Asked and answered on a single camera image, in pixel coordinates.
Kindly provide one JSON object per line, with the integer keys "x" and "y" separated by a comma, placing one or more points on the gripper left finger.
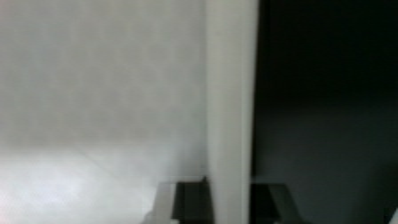
{"x": 182, "y": 205}

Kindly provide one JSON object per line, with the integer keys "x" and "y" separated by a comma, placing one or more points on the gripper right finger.
{"x": 272, "y": 205}

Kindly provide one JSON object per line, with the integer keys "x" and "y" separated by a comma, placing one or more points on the white desk top panel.
{"x": 127, "y": 75}

